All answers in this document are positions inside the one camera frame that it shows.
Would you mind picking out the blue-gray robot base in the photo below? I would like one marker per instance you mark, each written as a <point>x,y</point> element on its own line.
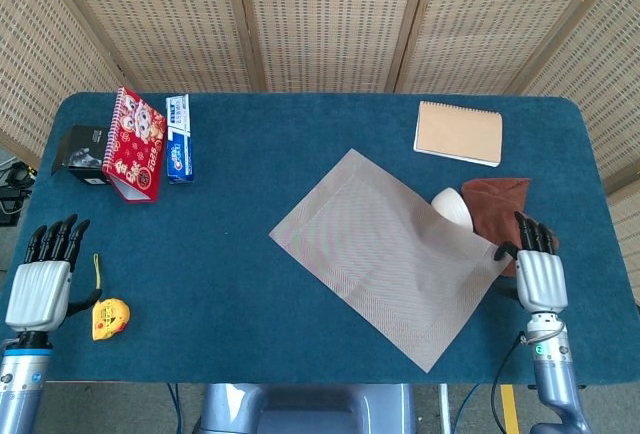
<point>310,409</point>

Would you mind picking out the yellow tape measure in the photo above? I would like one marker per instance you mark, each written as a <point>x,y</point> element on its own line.
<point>110,319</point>

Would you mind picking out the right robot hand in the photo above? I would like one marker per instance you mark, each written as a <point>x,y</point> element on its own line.
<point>542,281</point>

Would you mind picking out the tan spiral notebook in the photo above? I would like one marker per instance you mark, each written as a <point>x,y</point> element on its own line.
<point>457,133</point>

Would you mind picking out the woven bamboo folding screen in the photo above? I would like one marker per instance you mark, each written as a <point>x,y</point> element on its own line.
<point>325,19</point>

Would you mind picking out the black cardboard box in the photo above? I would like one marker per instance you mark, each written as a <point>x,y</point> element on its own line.
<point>82,154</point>

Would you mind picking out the gray woven placemat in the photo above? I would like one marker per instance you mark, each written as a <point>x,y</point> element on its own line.
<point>385,264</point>

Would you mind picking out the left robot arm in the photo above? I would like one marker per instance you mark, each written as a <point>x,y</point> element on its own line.
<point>20,384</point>

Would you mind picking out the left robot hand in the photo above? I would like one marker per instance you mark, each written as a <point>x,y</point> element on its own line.
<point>40,294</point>

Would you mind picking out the white table leg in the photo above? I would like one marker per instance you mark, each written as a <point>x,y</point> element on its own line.
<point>444,409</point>

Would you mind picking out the black floor equipment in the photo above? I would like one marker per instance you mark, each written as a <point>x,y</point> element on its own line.
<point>12,189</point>

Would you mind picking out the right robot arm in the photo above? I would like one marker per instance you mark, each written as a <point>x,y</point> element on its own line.
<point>555,379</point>

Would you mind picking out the red desk calendar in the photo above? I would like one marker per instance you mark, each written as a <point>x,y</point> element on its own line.
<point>135,149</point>

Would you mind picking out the cream white bowl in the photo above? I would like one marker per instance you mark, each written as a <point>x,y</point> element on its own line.
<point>452,206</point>

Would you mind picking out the brown cloth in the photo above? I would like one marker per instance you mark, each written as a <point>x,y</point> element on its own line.
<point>495,204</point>

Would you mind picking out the blue toothpaste box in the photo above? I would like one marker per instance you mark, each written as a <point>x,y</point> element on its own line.
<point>180,149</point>

